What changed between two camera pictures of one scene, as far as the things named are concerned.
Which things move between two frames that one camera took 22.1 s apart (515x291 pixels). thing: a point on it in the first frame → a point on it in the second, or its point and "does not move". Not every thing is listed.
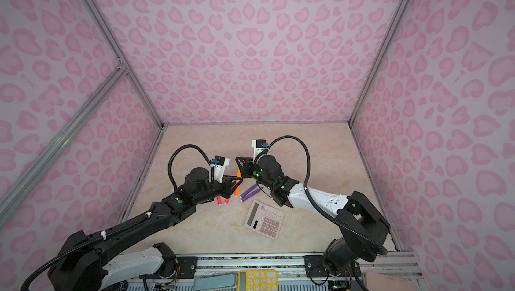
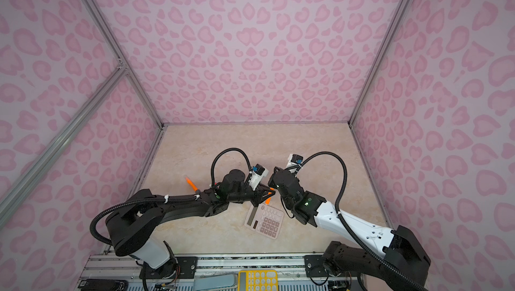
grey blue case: (216, 281) does not move
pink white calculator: (265, 218) does not move
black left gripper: (228, 184) → (260, 192)
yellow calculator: (258, 280) does not move
